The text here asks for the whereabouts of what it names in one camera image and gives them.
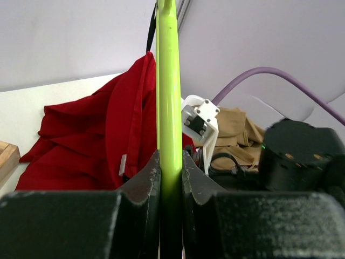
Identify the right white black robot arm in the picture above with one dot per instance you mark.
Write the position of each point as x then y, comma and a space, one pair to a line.
294, 157

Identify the red skirt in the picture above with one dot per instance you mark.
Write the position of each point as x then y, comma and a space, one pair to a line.
100, 141

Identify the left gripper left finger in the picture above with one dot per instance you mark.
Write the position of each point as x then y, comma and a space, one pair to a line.
123, 223

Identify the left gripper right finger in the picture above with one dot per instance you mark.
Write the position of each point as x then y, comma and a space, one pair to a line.
244, 224

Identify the lime green hanger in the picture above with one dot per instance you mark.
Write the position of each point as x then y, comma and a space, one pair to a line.
169, 129

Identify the wooden clothes rack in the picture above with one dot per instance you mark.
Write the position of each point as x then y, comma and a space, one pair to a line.
10, 157

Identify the tan garment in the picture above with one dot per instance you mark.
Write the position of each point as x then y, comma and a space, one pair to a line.
239, 137

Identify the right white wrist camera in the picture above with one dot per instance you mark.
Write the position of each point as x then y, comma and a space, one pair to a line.
199, 122

